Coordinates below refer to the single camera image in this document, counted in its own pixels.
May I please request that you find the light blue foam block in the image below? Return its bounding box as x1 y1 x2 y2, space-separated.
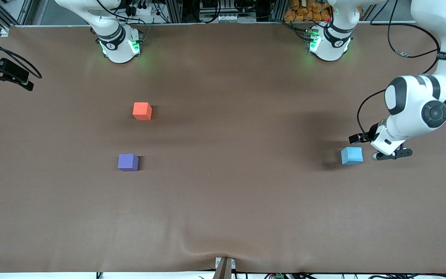
341 146 364 166

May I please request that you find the orange foam block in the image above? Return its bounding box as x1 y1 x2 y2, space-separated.
132 102 153 121

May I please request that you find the purple foam block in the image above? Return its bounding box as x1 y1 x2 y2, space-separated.
117 153 139 172

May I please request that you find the large table cover mat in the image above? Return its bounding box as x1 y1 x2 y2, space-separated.
0 21 446 274

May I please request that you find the pile of orange packets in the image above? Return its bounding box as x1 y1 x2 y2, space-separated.
284 0 364 22

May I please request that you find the white socket box with plugs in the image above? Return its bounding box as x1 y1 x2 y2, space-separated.
124 0 158 18

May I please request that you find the white power strip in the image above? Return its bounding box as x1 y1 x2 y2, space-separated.
217 13 257 23

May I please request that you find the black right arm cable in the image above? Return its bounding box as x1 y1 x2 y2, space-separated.
0 32 43 79

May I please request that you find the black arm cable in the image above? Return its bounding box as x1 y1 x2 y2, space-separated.
357 0 440 134
0 32 43 79

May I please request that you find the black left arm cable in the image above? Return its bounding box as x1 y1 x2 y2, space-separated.
357 0 440 134

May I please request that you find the aluminium frame post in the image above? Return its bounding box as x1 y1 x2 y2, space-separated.
271 0 287 22
167 0 183 24

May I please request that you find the table edge mount post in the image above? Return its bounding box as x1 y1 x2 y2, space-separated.
213 257 236 279

